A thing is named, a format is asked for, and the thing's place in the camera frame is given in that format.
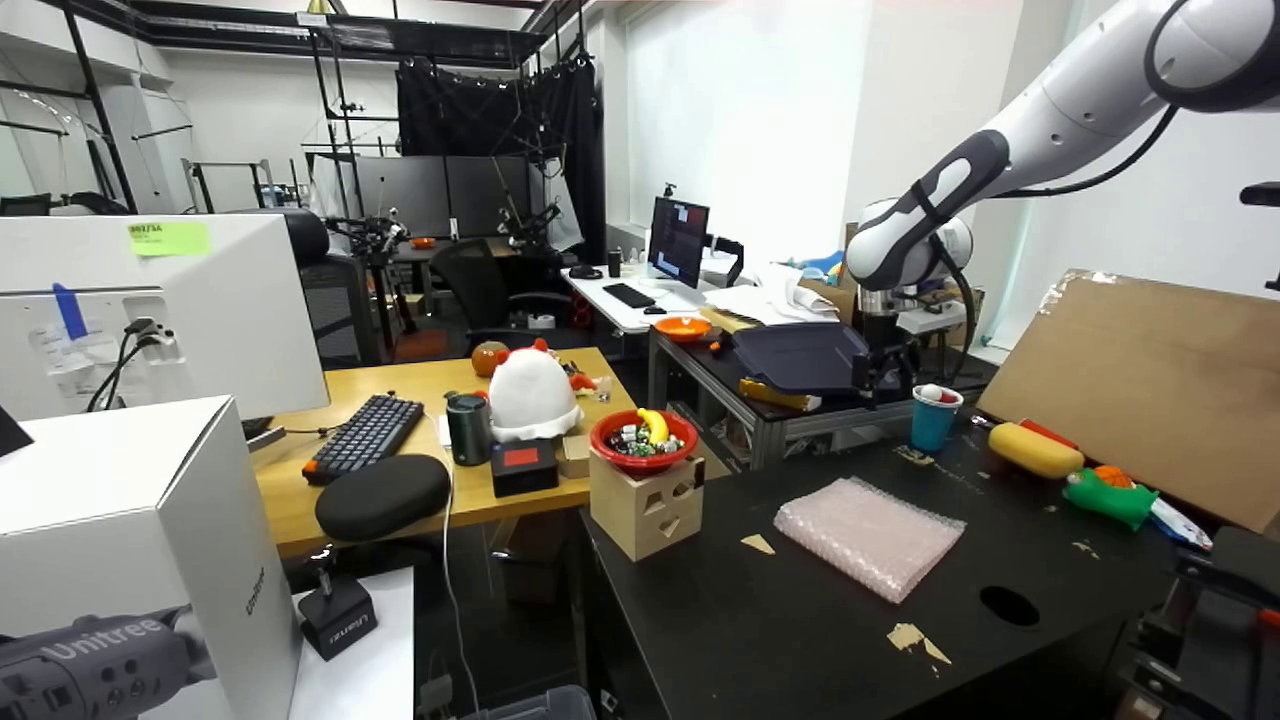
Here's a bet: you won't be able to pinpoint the black cushion pad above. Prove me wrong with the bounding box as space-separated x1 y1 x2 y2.
314 454 456 543

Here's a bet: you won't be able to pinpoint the white and blue marker pen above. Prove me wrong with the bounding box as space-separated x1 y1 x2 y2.
1148 498 1219 557

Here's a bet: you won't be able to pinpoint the black monitor cables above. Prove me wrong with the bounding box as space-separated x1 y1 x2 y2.
83 316 179 418

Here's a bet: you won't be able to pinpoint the blue marker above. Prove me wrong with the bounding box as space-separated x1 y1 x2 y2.
53 280 91 343

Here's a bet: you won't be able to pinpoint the small rectangular box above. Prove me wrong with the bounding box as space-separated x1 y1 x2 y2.
489 438 563 500

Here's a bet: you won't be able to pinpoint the grey Unitree device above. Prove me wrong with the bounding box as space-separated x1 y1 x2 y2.
0 613 222 720

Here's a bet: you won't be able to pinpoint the green sticky note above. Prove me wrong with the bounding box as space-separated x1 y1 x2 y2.
130 219 218 264

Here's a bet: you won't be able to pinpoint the white monitor back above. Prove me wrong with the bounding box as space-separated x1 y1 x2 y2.
0 214 332 420

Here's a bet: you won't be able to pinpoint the small black keyboard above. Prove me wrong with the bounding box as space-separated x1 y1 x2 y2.
600 280 668 316

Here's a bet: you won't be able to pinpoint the black monitor lit screen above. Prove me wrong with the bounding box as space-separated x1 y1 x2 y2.
646 192 715 290

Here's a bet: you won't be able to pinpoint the large white box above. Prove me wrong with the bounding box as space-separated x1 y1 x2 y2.
0 394 302 720

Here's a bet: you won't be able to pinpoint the brown cardboard sheet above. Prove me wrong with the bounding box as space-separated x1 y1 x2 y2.
978 267 1280 537

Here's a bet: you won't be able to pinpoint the orange ball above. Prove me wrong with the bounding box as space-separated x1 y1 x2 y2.
469 336 518 383

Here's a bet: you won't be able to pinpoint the orange bowl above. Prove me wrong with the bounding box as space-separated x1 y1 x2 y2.
653 312 724 358

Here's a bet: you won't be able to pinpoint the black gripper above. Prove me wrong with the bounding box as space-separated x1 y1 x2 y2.
862 331 937 406

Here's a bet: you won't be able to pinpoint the yellow and red plush toy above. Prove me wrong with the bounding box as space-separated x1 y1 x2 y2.
984 418 1090 486

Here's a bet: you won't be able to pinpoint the green and orange toy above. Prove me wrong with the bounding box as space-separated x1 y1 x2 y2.
1062 463 1162 532

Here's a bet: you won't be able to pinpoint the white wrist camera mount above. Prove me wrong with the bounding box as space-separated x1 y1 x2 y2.
854 280 971 340

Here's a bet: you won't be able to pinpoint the teal cup white rim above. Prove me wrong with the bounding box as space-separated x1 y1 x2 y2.
909 380 968 462

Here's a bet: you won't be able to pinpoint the clear plastic bin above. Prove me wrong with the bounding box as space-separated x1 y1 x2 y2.
464 681 600 720

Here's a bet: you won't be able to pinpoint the dark can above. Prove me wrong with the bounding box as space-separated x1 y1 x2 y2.
446 388 498 468

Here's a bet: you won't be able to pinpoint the black joystick device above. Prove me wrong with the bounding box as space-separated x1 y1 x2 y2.
292 543 381 664

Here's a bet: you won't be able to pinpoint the black office chair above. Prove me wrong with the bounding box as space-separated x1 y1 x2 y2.
431 236 581 351
279 208 392 368

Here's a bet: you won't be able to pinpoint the bubble wrap sheet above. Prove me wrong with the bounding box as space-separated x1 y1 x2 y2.
774 478 971 609

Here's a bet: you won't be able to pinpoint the wooden desk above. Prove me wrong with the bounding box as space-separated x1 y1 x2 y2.
250 343 639 561

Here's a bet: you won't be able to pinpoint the red bowl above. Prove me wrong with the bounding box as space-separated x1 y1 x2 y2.
588 406 703 479

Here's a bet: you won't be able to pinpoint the dark blue bin lid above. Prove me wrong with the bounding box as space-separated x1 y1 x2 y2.
729 319 874 397

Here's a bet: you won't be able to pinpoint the white desk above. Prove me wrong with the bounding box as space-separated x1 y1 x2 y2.
563 256 805 340

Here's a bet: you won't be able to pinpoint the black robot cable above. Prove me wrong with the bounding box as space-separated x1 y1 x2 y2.
917 0 1280 394

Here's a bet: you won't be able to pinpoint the black curtain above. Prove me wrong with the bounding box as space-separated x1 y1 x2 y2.
392 53 610 259

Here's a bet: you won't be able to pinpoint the white helmet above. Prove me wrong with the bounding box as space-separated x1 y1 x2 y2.
483 343 588 446

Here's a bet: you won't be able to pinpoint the wooden shape sorter box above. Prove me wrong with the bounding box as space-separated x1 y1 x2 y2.
584 454 707 564

